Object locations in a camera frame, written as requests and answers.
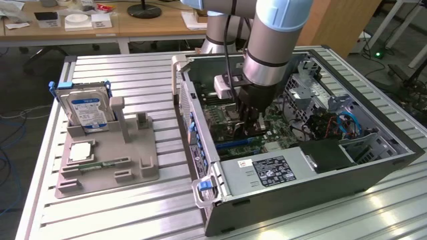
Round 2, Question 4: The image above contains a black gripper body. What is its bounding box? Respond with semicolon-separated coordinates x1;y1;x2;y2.
234;83;281;116

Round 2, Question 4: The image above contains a CPU socket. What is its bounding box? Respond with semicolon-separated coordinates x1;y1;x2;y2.
221;103;245;120

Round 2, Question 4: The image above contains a metal drive cage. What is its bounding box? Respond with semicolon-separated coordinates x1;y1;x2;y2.
285;58;337;118

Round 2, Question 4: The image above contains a green motherboard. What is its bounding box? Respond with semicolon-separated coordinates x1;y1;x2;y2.
193;82;303;161

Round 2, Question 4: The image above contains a blue expansion slot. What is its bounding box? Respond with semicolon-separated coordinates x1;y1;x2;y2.
214;137;258;150

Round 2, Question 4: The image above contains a silver chipset heatsink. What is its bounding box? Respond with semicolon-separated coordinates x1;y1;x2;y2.
262;142;285;153

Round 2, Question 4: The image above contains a silver power supply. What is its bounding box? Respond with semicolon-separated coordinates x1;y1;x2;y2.
218;146;319;198

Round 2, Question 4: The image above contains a stack of papers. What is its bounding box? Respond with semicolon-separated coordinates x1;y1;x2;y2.
181;11;209;31

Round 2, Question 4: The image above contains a wooden cabinet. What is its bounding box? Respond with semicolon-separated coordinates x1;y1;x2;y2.
295;0;387;59

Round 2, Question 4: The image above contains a white control box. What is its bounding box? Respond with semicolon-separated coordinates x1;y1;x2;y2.
354;31;373;55

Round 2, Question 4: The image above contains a grey metal disk bay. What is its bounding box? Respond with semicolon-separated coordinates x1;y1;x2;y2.
338;132;401;165

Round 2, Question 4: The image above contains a blue case latch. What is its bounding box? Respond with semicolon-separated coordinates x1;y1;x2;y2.
197;180;214;193

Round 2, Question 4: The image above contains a grey parts rack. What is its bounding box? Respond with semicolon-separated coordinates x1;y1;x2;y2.
54;96;162;200

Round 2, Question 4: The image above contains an open PC case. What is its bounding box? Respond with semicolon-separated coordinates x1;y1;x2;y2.
171;48;427;238

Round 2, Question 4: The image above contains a black floor stand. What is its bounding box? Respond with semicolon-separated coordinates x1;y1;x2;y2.
386;63;427;88

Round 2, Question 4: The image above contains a black lamp base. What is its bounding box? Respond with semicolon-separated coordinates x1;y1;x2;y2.
126;0;165;20

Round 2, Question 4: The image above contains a green RAM stick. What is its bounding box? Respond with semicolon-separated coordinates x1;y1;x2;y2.
76;161;118;172

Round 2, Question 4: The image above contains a plain white box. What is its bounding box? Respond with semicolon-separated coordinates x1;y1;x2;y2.
90;12;114;30

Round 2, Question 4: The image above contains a silver CPU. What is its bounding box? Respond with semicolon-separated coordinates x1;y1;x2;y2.
67;143;96;162

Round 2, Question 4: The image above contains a red packet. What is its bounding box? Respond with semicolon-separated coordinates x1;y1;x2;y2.
95;2;118;14

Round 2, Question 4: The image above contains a white box with round dish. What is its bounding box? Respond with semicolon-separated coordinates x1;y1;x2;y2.
63;13;95;32

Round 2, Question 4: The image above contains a wooden desk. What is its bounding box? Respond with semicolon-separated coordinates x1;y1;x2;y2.
0;0;210;48

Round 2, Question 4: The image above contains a black chair base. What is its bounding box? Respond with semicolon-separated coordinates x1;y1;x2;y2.
18;42;102;73

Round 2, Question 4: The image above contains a black topped white box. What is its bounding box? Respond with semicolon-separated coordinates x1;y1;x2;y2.
34;11;62;29

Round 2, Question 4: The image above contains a white paper slip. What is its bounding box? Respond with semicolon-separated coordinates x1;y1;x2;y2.
4;22;32;30

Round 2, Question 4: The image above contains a clear plastic bag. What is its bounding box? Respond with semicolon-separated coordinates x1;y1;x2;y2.
0;0;34;22

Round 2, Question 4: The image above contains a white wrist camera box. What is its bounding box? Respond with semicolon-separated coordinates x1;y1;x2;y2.
213;74;242;100

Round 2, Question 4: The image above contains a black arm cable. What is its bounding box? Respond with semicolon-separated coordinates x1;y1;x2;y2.
222;13;237;101

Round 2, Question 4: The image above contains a blue data wire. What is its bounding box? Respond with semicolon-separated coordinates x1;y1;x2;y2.
335;113;365;138

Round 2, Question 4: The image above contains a hard disk with blue bracket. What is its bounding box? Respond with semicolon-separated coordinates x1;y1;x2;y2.
47;80;114;134

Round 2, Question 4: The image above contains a white desk frame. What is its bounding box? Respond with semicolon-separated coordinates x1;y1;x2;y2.
365;0;427;68

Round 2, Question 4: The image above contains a white floor cable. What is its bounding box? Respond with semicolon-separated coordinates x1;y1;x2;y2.
0;103;55;121

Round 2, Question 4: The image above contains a blue floor cable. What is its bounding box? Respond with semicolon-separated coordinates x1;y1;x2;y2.
0;117;27;216

